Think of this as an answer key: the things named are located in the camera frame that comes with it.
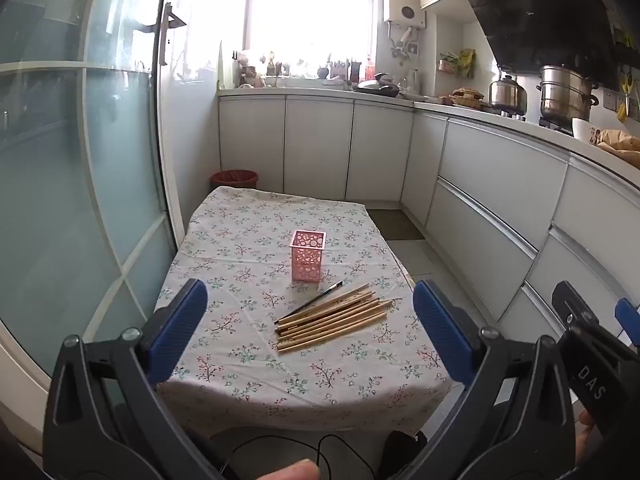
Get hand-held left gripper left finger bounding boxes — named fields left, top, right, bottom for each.
left=42, top=278, right=226, bottom=480

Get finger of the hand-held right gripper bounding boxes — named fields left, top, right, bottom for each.
left=615, top=298, right=640, bottom=348
left=551, top=281, right=600, bottom=335

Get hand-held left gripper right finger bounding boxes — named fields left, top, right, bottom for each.
left=400, top=280, right=577, bottom=480

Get bunch of wooden chopsticks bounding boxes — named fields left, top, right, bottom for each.
left=275, top=284, right=403, bottom=353

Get pink perforated utensil holder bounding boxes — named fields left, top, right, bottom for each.
left=290, top=230, right=327, bottom=282

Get person's right hand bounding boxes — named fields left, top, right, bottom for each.
left=575, top=409, right=599, bottom=467

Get person's left hand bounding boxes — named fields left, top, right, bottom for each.
left=257, top=461, right=319, bottom=480

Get floral tablecloth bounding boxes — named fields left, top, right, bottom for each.
left=154, top=186, right=453, bottom=433

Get brown floor mat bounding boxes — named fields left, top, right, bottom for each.
left=367, top=209, right=426, bottom=242

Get white kitchen cabinets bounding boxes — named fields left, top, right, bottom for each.
left=218, top=95, right=640, bottom=348

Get red trash bin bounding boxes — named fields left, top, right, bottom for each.
left=210, top=170, right=259, bottom=191

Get brown paper bag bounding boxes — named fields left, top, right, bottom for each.
left=597, top=129, right=640, bottom=168

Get white bowl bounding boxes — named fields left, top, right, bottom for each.
left=571, top=118, right=606, bottom=146

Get steel steamer pot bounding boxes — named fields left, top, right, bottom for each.
left=536, top=65, right=599, bottom=123

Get frosted glass door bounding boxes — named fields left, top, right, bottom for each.
left=0, top=0, right=177, bottom=411

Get yellow hanging kitchen tool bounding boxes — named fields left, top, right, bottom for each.
left=617, top=67, right=634, bottom=123

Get steel kettle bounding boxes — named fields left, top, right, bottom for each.
left=488, top=74, right=528, bottom=116

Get basket of food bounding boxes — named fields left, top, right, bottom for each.
left=440, top=88, right=493, bottom=109

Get black wok with lid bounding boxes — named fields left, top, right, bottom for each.
left=356, top=74, right=402, bottom=98

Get white kitchen countertop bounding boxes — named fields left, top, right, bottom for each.
left=218, top=85, right=640, bottom=186

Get row of windowsill jars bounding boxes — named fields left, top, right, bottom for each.
left=232, top=50, right=367, bottom=88

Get black range hood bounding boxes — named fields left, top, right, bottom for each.
left=457, top=0, right=623, bottom=91

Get water heater pipes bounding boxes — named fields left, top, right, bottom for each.
left=389, top=24, right=421, bottom=61

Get kitchen window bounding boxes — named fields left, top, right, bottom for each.
left=245, top=0, right=376, bottom=68

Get black cable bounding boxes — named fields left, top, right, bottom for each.
left=210, top=432, right=381, bottom=480

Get wall rack with packets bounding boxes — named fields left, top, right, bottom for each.
left=438, top=49, right=476, bottom=78

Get metal door handle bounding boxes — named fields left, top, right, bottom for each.
left=135, top=2, right=187, bottom=66

